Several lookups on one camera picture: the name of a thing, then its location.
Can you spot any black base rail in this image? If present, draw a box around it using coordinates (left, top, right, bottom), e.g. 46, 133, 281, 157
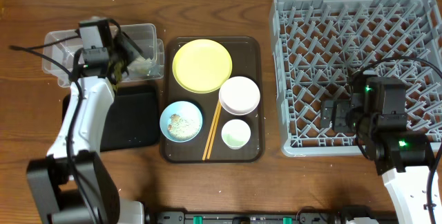
144, 205, 398, 224

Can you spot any white napkin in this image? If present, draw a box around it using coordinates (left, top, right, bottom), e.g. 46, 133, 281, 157
128, 57, 155, 77

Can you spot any yellow plate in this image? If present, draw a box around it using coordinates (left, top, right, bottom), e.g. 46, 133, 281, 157
172, 39, 233, 93

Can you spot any grey dishwasher rack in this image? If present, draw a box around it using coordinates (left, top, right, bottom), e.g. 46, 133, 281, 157
269, 0, 441, 157

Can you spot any rice food waste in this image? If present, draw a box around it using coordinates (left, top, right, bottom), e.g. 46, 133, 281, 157
168, 114, 200, 141

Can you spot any small white green cup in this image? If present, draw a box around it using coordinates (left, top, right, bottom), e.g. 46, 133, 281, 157
221, 119, 251, 149

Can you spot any light blue bowl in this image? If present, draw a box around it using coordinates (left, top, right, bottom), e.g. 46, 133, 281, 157
160, 101, 203, 142

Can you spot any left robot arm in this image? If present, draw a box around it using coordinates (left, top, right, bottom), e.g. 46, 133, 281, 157
26, 18, 148, 223

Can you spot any wooden chopstick left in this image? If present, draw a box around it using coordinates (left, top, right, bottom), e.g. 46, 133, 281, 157
202, 101, 221, 160

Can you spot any clear plastic bin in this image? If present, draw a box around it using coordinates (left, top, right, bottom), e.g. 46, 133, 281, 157
41, 24, 164, 88

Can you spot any pink white bowl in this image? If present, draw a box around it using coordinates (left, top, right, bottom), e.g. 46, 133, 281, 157
219, 76, 260, 115

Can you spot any wooden chopstick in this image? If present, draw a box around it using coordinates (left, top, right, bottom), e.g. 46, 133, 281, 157
205, 101, 222, 160
202, 101, 221, 160

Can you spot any wooden chopstick right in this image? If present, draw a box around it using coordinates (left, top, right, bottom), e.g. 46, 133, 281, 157
205, 101, 222, 160

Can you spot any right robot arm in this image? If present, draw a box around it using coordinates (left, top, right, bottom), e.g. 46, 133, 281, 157
320, 75, 441, 223

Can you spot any dark brown serving tray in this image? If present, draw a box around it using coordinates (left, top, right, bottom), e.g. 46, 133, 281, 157
160, 37, 265, 164

